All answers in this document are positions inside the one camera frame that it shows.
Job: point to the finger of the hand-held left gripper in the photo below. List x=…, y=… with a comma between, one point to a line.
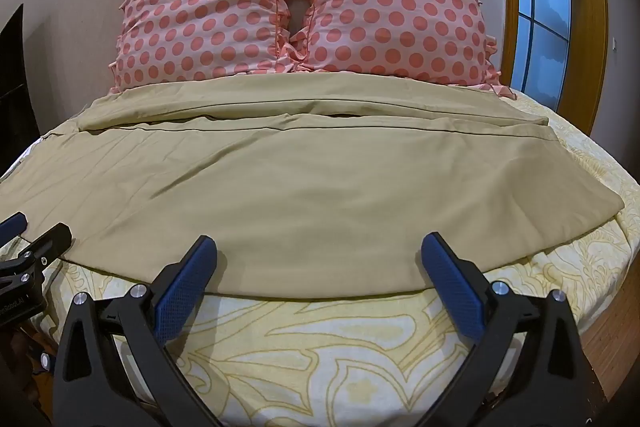
x=15, y=224
x=47, y=243

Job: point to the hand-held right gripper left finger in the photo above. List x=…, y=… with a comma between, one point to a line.
x=186, y=287

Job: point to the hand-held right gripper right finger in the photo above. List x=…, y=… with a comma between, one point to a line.
x=450, y=282

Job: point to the khaki blanket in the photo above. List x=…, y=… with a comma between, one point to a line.
x=310, y=192

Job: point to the dark wooden furniture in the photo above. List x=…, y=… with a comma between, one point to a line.
x=15, y=97

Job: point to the yellow floral bed sheet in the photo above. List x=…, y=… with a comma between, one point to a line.
x=310, y=357

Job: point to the pink polka dot pillow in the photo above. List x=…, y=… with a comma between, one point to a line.
x=200, y=7
x=395, y=2

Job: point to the glass window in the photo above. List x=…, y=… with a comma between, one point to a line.
x=542, y=7

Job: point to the wooden window frame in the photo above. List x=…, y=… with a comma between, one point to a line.
x=585, y=22

